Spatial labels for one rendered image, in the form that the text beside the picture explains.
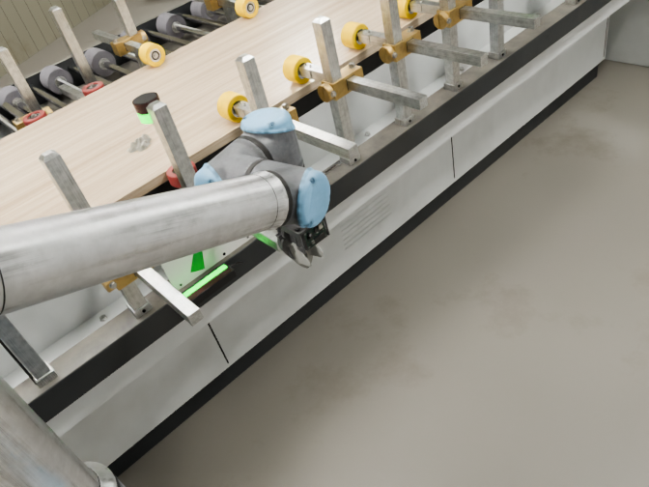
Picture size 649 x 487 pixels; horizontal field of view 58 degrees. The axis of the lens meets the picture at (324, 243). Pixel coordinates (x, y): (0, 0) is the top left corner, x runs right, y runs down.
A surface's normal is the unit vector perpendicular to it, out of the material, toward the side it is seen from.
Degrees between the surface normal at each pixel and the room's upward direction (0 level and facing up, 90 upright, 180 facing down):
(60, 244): 59
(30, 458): 90
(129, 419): 90
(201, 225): 80
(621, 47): 90
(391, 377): 0
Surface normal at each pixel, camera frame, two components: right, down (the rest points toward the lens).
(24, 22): 0.93, 0.07
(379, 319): -0.21, -0.74
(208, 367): 0.66, 0.37
